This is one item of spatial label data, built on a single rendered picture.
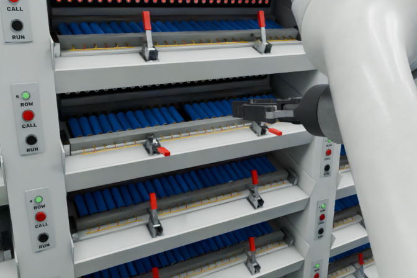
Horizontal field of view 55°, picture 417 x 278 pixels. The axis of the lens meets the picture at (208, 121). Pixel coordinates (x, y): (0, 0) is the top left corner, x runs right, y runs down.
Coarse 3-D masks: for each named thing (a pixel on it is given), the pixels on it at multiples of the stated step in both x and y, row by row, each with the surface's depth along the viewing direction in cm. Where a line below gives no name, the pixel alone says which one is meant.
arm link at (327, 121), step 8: (328, 88) 52; (320, 96) 52; (328, 96) 51; (320, 104) 52; (328, 104) 51; (320, 112) 52; (328, 112) 51; (320, 120) 52; (328, 120) 51; (336, 120) 50; (328, 128) 51; (336, 128) 50; (328, 136) 52; (336, 136) 51
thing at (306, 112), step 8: (312, 88) 56; (320, 88) 55; (304, 96) 56; (312, 96) 55; (288, 104) 60; (296, 104) 59; (304, 104) 56; (312, 104) 54; (296, 112) 57; (304, 112) 55; (312, 112) 54; (296, 120) 58; (304, 120) 56; (312, 120) 54; (312, 128) 55; (320, 128) 54; (320, 136) 56
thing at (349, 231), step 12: (336, 204) 130; (348, 204) 131; (336, 216) 125; (348, 216) 127; (360, 216) 130; (336, 228) 122; (348, 228) 124; (360, 228) 125; (336, 240) 119; (348, 240) 120; (360, 240) 123; (336, 252) 119
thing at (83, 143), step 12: (204, 120) 91; (216, 120) 92; (228, 120) 93; (240, 120) 95; (120, 132) 82; (132, 132) 83; (144, 132) 84; (156, 132) 85; (168, 132) 87; (180, 132) 88; (216, 132) 91; (72, 144) 77; (84, 144) 78; (96, 144) 80; (108, 144) 81
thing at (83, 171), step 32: (96, 96) 89; (128, 96) 93; (288, 96) 108; (64, 128) 84; (288, 128) 99; (64, 160) 71; (96, 160) 78; (128, 160) 79; (160, 160) 82; (192, 160) 87
